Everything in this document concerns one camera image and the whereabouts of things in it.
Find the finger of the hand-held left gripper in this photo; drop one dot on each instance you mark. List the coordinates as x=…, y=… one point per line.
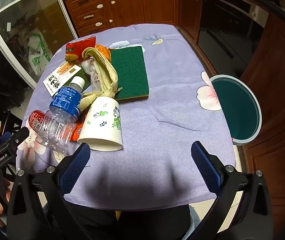
x=18, y=138
x=3, y=138

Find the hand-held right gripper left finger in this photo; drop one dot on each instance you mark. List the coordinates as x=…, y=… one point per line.
x=75, y=169

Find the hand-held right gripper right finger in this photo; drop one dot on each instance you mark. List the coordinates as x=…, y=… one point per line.
x=205, y=168

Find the red orange snack packet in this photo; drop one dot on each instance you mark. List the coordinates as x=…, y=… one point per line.
x=35, y=120

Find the clear plastic bottle blue label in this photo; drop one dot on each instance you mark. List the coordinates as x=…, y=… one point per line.
x=57, y=125

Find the white paper cup green print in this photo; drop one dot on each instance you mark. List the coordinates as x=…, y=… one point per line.
x=102, y=125

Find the teal bin light blue rim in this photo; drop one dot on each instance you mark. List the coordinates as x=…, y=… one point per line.
x=235, y=110

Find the green and white carton box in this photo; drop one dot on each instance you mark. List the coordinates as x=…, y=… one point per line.
x=57, y=77

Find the clear plastic wrap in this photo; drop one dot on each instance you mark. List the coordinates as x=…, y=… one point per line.
x=91, y=70

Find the red snack bag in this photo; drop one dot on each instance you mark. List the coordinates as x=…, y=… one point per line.
x=77, y=50

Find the long pale green corn husk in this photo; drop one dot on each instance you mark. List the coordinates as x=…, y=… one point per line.
x=102, y=65

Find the green yellow scouring sponge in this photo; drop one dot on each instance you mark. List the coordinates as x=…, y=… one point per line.
x=130, y=72

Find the orange fruit peel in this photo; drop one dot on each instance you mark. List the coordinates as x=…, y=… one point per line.
x=103, y=51

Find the purple floral tablecloth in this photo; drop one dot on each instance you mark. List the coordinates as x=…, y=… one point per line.
x=170, y=105

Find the white green plastic bag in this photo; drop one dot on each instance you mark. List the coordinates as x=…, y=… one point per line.
x=38, y=52

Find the tall wooden cabinet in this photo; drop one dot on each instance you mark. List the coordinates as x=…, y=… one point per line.
x=282, y=105

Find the glass sliding door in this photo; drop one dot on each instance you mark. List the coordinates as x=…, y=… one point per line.
x=20, y=17

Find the built-in black oven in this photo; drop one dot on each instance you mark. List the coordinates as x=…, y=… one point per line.
x=227, y=30

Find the wooden drawer cabinet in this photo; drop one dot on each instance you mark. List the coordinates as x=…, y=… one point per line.
x=122, y=5

